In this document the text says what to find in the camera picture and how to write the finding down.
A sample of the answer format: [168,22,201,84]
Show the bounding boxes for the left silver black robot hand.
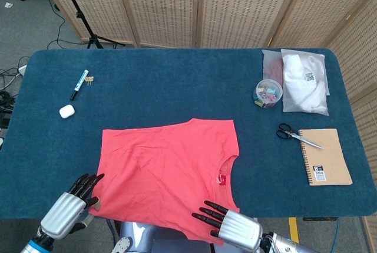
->
[40,173,105,241]

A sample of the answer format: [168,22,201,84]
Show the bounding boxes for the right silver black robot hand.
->
[191,201,263,251]

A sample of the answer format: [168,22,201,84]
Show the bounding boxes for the coral red t-shirt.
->
[88,118,240,247]

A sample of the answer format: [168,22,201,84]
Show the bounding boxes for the yellow floor tape strip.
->
[288,216,300,245]

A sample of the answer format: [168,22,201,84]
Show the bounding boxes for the blue-grey robot torso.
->
[111,219,245,253]

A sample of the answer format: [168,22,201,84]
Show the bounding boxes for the white earbuds case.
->
[59,104,75,119]

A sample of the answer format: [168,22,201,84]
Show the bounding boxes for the kraft spiral notebook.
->
[297,128,353,187]

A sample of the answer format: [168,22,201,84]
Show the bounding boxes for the white marker pen black cap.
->
[70,69,90,101]

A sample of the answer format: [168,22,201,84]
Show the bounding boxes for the clear jar of binder clips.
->
[252,78,283,109]

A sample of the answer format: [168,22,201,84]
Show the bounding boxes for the white garment in plastic bag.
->
[280,48,330,116]

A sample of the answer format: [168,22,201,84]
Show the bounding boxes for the frosted bag with red garment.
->
[261,49,285,87]

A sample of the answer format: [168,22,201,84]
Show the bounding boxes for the blue carpet table mat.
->
[0,48,377,220]

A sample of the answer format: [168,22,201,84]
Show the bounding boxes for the black tripod stand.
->
[54,0,126,50]

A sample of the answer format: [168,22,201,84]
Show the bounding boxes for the woven wooden folding screen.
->
[34,0,377,236]

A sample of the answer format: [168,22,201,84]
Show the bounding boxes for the blue cable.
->
[331,217,339,252]

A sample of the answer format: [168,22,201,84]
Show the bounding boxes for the black-handled scissors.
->
[276,123,325,150]

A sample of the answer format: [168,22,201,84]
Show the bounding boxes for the tangle of floor cables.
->
[0,55,29,136]

